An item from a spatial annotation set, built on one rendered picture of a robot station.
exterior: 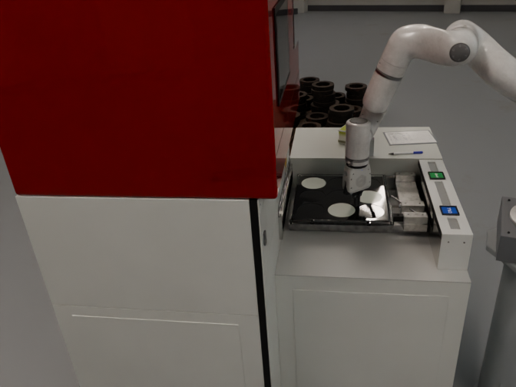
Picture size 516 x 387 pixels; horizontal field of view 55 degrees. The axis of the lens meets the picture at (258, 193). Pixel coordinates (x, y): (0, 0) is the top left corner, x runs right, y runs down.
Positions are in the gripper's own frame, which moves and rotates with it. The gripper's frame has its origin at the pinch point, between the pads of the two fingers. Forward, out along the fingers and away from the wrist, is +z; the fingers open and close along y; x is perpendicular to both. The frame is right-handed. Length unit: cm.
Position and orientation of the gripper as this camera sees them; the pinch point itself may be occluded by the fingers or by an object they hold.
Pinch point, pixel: (355, 200)
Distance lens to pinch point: 189.9
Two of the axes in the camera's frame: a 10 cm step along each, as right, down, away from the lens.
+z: 0.6, 8.7, 4.8
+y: 8.8, -2.7, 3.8
